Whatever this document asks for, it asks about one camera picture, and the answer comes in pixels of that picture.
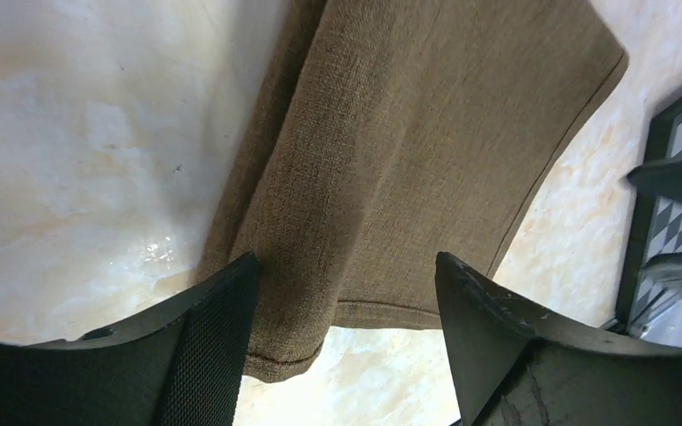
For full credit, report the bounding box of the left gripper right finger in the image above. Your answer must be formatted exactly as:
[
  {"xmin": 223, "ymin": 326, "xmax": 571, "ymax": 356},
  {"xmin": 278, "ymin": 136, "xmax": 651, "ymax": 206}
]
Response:
[{"xmin": 435, "ymin": 252, "xmax": 682, "ymax": 425}]

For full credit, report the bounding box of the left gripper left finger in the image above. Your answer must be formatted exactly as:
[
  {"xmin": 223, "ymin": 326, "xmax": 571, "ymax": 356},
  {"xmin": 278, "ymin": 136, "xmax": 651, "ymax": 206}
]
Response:
[{"xmin": 0, "ymin": 253, "xmax": 261, "ymax": 425}]

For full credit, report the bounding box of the brown cloth napkin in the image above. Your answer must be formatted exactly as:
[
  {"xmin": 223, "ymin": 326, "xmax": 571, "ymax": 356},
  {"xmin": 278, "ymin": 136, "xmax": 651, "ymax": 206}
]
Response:
[{"xmin": 198, "ymin": 1, "xmax": 628, "ymax": 383}]

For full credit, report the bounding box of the black white checkerboard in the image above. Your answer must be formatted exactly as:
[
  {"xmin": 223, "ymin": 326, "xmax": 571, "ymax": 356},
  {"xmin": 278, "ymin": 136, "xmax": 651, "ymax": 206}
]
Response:
[{"xmin": 615, "ymin": 91, "xmax": 682, "ymax": 337}]

